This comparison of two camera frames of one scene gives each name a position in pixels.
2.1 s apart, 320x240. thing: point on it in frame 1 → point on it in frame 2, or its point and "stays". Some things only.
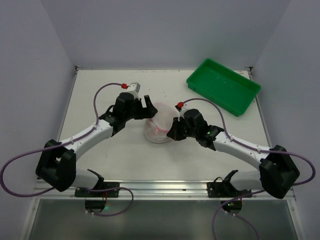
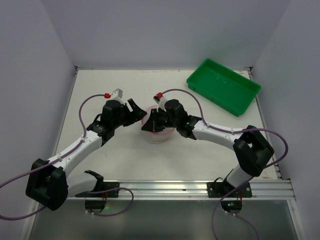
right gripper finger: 177,130 → 155,122
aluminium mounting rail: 149,190 stays
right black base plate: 224,189 stays
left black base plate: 113,193 stays
